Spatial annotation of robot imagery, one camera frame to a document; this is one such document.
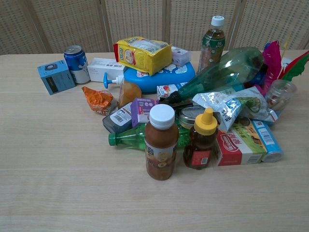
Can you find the light blue cylindrical can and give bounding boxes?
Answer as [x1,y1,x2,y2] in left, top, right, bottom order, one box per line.
[252,119,284,163]

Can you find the small green plastic bottle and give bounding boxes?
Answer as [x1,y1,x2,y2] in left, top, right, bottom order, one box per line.
[108,122,192,151]

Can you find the light blue cardboard box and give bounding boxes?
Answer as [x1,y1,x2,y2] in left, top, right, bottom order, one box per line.
[37,59,76,96]

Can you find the green tea bottle white cap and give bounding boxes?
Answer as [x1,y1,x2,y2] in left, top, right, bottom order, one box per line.
[197,15,226,74]

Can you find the round metal tin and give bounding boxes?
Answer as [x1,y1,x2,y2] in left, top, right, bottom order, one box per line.
[178,105,207,130]

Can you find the blue wet wipes pack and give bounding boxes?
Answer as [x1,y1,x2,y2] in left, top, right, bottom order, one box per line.
[123,61,196,95]

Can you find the silver and blue snack bag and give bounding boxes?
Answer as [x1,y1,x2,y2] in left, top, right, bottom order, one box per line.
[192,86,279,133]

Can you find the red and green cardboard box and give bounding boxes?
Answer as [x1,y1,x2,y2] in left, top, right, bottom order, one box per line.
[214,118,267,167]

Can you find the blue and white drink can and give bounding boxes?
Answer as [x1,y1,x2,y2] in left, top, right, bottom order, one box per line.
[63,45,91,85]

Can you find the orange pouch with blue pump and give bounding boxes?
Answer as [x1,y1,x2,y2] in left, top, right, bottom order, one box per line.
[103,72,142,109]

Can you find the large green plastic bottle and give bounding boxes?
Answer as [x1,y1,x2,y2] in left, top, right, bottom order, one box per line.
[159,47,265,105]

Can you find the orange wrapper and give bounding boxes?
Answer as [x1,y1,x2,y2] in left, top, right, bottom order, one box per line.
[81,86,119,117]

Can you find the grey barcode packet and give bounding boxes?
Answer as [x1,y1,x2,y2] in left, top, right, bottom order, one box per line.
[102,102,133,134]

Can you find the clear plastic jar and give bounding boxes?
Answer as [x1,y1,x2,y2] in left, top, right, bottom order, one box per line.
[265,79,297,113]

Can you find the brown drink bottle white cap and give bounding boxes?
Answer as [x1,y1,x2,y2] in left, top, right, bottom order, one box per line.
[144,104,180,181]

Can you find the long white cardboard box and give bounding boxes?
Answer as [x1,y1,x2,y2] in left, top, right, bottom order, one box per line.
[86,57,128,84]

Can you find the small white plastic box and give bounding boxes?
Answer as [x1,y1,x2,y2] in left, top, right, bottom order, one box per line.
[171,46,191,67]

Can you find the honey bottle yellow cap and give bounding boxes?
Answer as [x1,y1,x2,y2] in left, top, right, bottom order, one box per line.
[183,107,219,171]

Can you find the colourful feather shuttlecock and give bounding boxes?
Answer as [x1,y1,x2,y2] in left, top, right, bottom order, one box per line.
[251,34,309,96]

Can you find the purple and white box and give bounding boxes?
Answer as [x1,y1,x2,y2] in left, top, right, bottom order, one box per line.
[130,97,160,129]

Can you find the beige folding screen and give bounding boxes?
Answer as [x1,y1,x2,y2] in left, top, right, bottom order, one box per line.
[0,0,309,56]

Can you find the small white juice carton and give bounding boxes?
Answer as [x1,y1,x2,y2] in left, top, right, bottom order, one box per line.
[156,84,180,100]

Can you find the yellow snack bag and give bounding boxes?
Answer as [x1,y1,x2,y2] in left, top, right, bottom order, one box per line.
[113,36,173,77]

